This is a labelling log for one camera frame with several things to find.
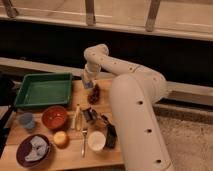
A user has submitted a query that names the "wooden cutting board table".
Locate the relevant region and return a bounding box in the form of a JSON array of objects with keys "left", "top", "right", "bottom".
[{"left": 0, "top": 79, "right": 123, "bottom": 171}]

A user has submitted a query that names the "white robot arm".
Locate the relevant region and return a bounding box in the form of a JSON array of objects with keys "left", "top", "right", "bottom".
[{"left": 82, "top": 44, "right": 175, "bottom": 171}]

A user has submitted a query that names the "red brown bowl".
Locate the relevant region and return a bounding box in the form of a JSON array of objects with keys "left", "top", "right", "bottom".
[{"left": 42, "top": 105, "right": 68, "bottom": 130}]

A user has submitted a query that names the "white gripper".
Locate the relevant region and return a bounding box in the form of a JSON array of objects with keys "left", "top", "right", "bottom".
[{"left": 81, "top": 64, "right": 100, "bottom": 88}]

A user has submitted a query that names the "blue grey sponge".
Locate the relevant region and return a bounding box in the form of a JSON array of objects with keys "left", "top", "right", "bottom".
[{"left": 82, "top": 80, "right": 93, "bottom": 89}]

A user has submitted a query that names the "blue plastic cup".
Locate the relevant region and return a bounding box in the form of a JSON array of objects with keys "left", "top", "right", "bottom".
[{"left": 18, "top": 113, "right": 35, "bottom": 130}]

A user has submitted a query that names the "silver fork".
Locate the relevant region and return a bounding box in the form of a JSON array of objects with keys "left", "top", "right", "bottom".
[{"left": 81, "top": 127, "right": 88, "bottom": 158}]

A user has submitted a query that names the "yellow apple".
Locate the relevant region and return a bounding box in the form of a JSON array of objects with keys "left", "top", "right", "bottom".
[{"left": 53, "top": 131, "right": 68, "bottom": 147}]

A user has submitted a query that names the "yellow banana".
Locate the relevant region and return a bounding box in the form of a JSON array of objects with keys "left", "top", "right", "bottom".
[{"left": 71, "top": 105, "right": 81, "bottom": 131}]

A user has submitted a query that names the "white cup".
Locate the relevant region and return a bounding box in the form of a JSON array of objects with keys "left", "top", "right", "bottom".
[{"left": 88, "top": 131, "right": 106, "bottom": 152}]

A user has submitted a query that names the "crumpled grey cloth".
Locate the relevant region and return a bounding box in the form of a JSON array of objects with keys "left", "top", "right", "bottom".
[{"left": 25, "top": 136, "right": 48, "bottom": 162}]

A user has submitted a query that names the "dark purple plate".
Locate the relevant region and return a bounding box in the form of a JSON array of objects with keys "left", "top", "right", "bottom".
[{"left": 16, "top": 134, "right": 51, "bottom": 168}]

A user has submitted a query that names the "green plastic tray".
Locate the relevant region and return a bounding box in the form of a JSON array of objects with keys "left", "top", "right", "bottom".
[{"left": 14, "top": 73, "right": 73, "bottom": 109}]

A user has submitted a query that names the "dark metal can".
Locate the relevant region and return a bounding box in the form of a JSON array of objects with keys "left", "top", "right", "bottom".
[{"left": 83, "top": 108, "right": 98, "bottom": 124}]

